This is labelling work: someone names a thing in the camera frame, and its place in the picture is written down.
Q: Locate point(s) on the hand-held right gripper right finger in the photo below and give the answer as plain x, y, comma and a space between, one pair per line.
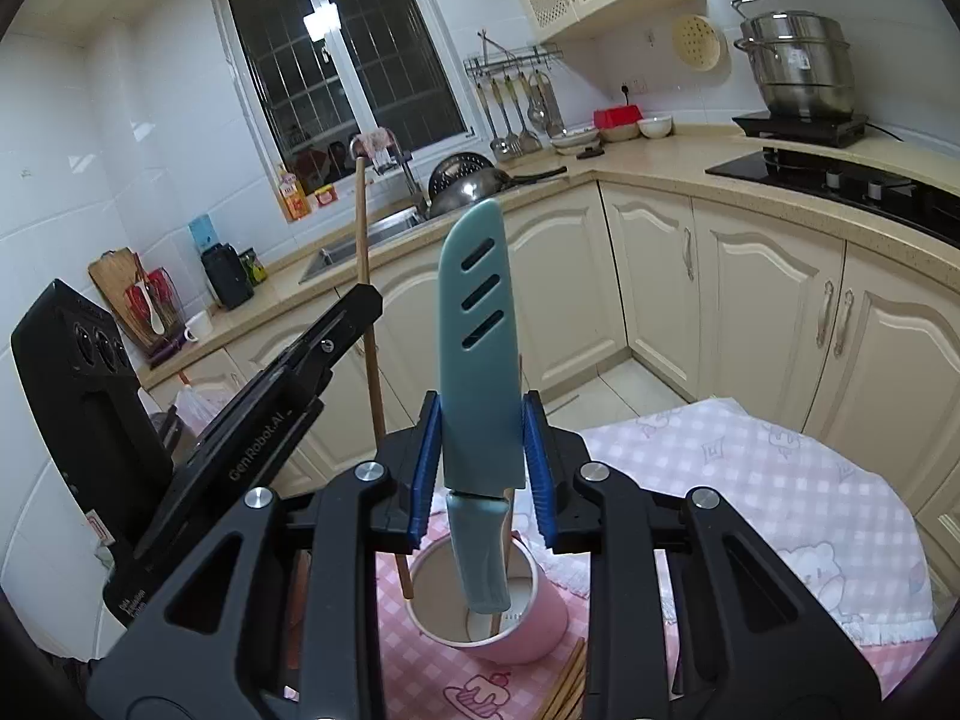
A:
537, 465

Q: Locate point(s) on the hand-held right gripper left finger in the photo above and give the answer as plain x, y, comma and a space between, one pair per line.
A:
424, 465

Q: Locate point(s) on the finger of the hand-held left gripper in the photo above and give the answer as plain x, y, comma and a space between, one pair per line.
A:
330, 337

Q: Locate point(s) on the knife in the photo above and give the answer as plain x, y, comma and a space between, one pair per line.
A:
476, 360

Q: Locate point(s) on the pink cup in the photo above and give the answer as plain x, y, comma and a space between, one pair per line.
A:
525, 634

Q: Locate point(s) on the steel kitchen sink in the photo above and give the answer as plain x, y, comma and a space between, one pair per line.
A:
337, 251

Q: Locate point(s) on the green yellow bottle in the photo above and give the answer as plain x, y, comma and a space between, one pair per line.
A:
255, 268

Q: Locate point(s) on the white plastic bag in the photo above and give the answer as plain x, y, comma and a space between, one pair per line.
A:
196, 409

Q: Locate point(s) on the black kettle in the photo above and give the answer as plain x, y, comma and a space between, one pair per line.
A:
225, 277

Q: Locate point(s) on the wooden cutting board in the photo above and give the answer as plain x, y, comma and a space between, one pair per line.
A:
109, 277

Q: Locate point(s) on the red utensil holder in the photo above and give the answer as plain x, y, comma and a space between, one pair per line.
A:
161, 300

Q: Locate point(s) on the white mug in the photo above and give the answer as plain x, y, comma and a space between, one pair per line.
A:
199, 326

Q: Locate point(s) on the small red jar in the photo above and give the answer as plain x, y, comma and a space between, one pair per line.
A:
326, 196

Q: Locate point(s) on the orange carton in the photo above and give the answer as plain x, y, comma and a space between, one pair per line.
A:
294, 199

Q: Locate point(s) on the blue card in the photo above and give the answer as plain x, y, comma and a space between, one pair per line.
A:
201, 232

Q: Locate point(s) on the metal faucet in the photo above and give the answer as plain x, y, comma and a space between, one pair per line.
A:
405, 180

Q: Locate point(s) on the pink cloth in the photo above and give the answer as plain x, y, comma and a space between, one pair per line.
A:
373, 144

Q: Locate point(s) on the metal wok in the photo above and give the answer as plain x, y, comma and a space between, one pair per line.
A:
469, 195

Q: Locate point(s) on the black colander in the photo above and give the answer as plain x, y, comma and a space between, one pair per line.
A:
457, 169

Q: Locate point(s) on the white checked towel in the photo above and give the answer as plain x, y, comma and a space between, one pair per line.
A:
750, 480

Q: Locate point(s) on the pink checked tablecloth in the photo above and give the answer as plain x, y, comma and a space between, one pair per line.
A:
450, 682

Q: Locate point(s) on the metal ladle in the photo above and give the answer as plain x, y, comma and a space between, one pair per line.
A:
499, 146

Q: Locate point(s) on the metal slotted turner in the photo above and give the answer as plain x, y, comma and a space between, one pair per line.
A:
514, 141

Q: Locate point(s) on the cream lower kitchen cabinets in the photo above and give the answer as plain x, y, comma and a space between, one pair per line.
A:
750, 300

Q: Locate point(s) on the metal spatula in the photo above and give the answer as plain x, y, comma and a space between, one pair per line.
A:
529, 141

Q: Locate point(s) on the kitchen window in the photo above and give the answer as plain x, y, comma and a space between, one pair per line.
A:
352, 52

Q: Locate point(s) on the white plate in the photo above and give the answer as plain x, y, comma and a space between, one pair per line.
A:
574, 139

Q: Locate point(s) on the white bowl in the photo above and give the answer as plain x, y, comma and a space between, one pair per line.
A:
619, 133
656, 127

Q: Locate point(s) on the red box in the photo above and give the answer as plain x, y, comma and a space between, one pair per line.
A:
615, 118

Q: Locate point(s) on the black gas hob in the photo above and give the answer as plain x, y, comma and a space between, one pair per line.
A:
840, 180

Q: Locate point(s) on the black induction cooker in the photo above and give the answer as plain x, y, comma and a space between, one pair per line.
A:
802, 127

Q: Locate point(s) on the round cream steamer plate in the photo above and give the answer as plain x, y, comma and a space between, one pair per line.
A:
696, 41

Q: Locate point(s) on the stainless steel steamer pot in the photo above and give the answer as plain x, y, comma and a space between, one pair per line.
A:
799, 60

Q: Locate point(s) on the metal wall utensil rack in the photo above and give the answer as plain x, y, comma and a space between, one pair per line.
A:
514, 58

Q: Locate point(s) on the white wall socket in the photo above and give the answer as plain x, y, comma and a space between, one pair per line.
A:
634, 88

